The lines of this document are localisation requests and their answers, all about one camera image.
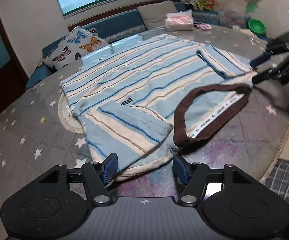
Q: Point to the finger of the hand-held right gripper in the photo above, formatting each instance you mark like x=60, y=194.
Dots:
x=259, y=59
x=262, y=77

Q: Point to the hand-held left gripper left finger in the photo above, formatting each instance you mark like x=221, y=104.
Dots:
x=109, y=168

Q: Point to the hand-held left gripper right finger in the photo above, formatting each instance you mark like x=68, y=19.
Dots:
x=180, y=170

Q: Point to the blue white striped shirt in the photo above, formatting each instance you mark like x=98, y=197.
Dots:
x=139, y=80

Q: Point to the green plastic bowl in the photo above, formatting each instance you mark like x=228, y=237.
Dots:
x=257, y=26

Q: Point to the clear plastic storage box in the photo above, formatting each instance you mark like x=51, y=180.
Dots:
x=232, y=18

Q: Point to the small pink toy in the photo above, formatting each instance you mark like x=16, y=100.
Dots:
x=204, y=26

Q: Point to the round woven placemat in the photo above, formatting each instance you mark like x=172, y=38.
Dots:
x=65, y=118

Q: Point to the orange plush toy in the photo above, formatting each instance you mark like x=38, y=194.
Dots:
x=210, y=2

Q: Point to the yellow green plush toy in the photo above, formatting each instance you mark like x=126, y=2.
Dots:
x=200, y=3

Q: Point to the pink tissue pack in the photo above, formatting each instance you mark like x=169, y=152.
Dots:
x=179, y=21

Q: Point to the grey star print tablecloth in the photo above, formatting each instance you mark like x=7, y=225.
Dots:
x=22, y=120

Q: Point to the plaid cloth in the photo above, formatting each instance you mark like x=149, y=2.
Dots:
x=284, y=177

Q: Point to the grey cushion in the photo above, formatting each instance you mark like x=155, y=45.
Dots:
x=154, y=13

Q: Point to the butterfly print pillow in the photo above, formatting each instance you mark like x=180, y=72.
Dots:
x=69, y=47

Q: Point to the brown wooden door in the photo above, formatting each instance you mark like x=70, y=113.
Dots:
x=4, y=80

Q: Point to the blue sofa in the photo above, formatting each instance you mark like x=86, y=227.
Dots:
x=119, y=22

